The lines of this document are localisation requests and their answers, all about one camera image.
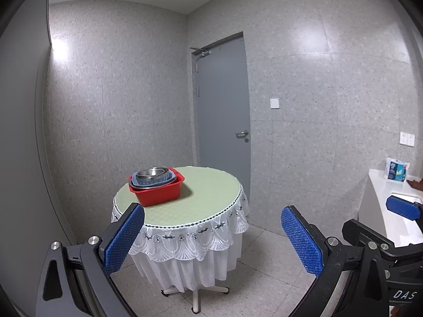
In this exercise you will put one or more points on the grey door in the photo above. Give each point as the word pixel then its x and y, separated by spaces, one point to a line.
pixel 224 105

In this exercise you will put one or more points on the white table base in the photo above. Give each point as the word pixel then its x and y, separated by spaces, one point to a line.
pixel 196 295

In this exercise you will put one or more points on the white light switch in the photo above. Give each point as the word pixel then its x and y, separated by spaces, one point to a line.
pixel 274 103

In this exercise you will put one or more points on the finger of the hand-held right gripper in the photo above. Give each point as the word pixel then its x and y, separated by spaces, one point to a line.
pixel 362 232
pixel 403 207

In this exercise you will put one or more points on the white counter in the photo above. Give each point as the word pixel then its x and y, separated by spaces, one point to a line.
pixel 376 191

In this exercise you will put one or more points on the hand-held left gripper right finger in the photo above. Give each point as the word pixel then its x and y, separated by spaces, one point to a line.
pixel 300 241

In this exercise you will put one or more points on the white wall socket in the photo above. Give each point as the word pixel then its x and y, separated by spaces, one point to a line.
pixel 406 139

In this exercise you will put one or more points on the large steel bowl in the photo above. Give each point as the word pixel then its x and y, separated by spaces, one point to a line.
pixel 166 175

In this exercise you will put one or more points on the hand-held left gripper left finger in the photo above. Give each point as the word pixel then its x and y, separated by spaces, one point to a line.
pixel 124 237

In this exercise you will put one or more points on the medium steel bowl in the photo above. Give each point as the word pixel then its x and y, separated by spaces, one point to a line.
pixel 152 172

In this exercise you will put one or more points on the metal door closer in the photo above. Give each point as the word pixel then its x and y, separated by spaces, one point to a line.
pixel 202 52

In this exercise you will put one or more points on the red plastic basin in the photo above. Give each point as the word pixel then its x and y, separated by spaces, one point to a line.
pixel 158 194

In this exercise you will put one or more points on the round table with lace cloth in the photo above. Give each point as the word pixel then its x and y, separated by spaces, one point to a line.
pixel 191 198

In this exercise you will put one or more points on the blue and white tissue packet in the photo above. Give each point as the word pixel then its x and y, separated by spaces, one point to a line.
pixel 396 170

